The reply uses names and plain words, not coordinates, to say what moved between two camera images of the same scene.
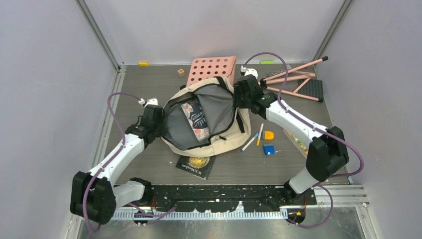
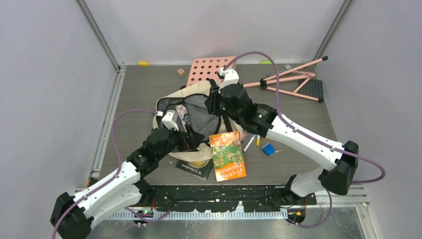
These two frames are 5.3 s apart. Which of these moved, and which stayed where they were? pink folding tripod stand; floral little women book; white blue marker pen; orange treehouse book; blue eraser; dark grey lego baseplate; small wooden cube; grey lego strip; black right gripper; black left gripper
Moved: floral little women book; black right gripper; black left gripper; orange treehouse book
Stayed: dark grey lego baseplate; grey lego strip; pink folding tripod stand; small wooden cube; white blue marker pen; blue eraser
